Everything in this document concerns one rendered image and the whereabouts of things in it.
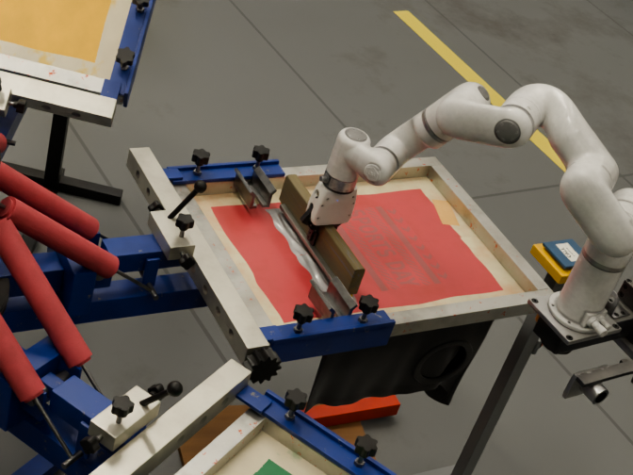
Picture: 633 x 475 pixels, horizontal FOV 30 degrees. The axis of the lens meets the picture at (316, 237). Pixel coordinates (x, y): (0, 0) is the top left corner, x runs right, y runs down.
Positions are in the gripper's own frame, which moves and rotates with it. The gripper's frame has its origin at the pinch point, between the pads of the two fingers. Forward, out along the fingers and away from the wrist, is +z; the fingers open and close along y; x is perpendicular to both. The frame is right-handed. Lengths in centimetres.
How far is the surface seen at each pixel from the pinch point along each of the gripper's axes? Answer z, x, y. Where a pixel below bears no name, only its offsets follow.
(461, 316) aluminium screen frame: 1.3, -29.7, 22.7
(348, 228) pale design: 5.6, 7.2, 13.8
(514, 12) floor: 106, 281, 303
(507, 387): 49, -16, 69
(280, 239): 5.8, 5.8, -6.0
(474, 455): 77, -17, 69
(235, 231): 6.1, 10.3, -15.6
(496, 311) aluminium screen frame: 1.5, -29.7, 33.1
